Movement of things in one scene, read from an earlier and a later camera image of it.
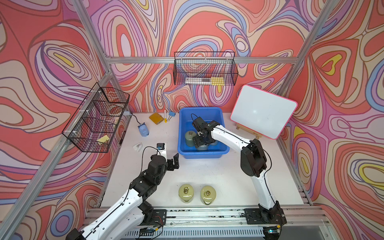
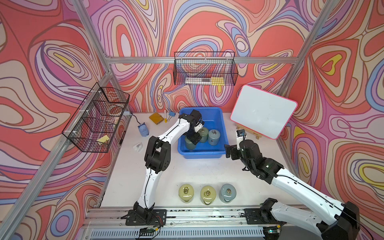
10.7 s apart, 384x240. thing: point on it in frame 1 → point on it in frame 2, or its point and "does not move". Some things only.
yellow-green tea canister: x=186 y=192 does not move
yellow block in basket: x=217 y=81 does not move
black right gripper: x=198 y=142 → x=233 y=149
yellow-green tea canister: x=208 y=194 does not move
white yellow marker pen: x=165 y=116 does not move
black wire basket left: x=94 y=124 does not move
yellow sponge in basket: x=103 y=138 does not move
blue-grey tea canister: x=202 y=148 → x=227 y=193
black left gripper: x=171 y=166 → x=195 y=138
